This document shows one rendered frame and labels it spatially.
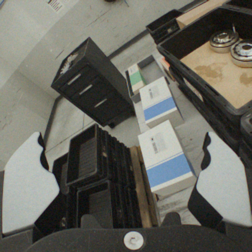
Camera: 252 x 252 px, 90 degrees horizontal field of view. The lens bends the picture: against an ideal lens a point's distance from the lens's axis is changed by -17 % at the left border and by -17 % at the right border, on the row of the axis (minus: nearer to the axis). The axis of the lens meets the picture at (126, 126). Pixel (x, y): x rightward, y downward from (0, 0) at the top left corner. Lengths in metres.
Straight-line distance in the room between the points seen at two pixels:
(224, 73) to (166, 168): 0.33
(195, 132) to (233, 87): 0.20
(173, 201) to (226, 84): 0.38
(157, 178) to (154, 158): 0.06
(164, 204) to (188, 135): 0.24
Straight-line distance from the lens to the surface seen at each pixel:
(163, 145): 0.46
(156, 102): 0.58
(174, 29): 1.76
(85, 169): 1.14
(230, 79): 0.50
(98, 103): 1.57
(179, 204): 0.50
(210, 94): 0.33
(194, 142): 0.54
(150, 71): 0.90
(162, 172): 0.43
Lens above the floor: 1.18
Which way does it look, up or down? 41 degrees down
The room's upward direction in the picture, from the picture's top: 48 degrees counter-clockwise
